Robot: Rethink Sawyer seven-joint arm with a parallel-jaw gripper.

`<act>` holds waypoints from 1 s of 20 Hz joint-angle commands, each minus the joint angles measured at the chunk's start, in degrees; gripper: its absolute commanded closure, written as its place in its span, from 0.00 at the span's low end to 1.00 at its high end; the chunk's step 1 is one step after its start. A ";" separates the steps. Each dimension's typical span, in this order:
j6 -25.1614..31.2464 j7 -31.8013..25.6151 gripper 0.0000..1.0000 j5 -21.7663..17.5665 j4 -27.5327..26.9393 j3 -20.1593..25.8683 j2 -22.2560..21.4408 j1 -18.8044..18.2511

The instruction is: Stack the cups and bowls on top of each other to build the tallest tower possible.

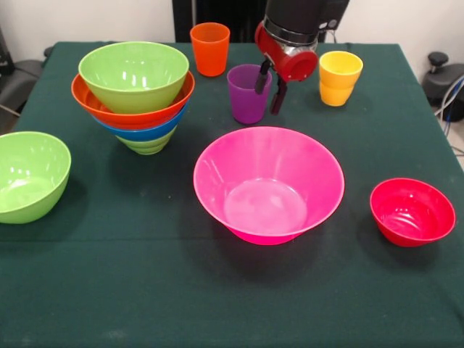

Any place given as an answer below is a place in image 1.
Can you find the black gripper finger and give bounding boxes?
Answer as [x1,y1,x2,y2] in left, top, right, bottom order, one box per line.
[269,76,290,117]
[254,59,273,96]

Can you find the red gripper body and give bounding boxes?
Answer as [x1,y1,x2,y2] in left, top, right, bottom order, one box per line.
[254,21,320,84]

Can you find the purple plastic cup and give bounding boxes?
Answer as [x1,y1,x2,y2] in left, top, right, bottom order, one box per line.
[226,64,273,125]

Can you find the pink plastic bowl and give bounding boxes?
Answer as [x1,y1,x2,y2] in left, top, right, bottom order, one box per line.
[192,126,346,247]

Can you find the large green plastic bowl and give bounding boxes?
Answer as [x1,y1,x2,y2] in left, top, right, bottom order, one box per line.
[0,130,73,225]
[78,41,190,115]

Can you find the blue plastic bowl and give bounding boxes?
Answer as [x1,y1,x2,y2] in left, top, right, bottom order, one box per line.
[92,103,190,142]

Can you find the orange plastic bowl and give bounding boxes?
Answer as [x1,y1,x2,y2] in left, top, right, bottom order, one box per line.
[70,70,196,131]

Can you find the yellow plastic cup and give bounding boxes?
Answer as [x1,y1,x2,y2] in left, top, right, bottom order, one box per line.
[318,50,364,90]
[319,81,355,107]

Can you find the orange plastic cup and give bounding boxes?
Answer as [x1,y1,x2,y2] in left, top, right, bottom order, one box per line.
[189,22,231,78]

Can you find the small green plastic bowl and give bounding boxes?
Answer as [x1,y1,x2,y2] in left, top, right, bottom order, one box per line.
[115,126,178,156]

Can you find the black equipment base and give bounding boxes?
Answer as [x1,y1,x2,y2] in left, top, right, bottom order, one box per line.
[422,51,464,107]

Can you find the small red plastic bowl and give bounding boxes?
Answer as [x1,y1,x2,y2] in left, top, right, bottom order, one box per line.
[369,177,457,248]

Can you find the dark green tablecloth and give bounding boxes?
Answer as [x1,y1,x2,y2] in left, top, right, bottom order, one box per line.
[0,41,464,348]

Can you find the black office chair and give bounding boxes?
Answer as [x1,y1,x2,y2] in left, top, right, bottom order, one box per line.
[0,27,55,117]

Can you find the bundle of grey cables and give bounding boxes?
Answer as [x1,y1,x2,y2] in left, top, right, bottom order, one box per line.
[434,74,464,126]

